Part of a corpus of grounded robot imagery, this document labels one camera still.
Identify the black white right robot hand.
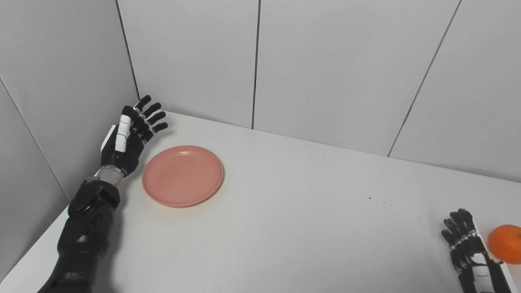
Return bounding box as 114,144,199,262
441,208,514,293

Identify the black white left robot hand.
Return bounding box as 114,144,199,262
100,95,169,178

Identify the orange fruit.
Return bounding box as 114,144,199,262
488,224,521,265

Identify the pink round plate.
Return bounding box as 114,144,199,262
142,145,224,208

